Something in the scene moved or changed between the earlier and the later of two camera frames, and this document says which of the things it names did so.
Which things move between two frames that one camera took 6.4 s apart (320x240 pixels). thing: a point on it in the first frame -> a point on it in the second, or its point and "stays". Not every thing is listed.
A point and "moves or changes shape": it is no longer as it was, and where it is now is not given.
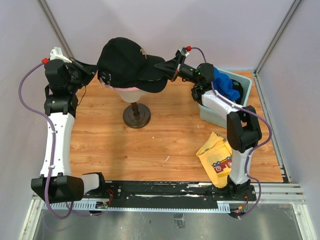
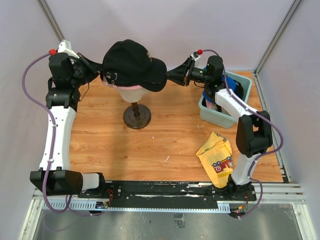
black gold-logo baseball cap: (123, 63) moves or changes shape
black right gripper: (175, 65) -> (183, 71)
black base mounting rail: (164, 195) stays
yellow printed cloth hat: (217, 153) stays
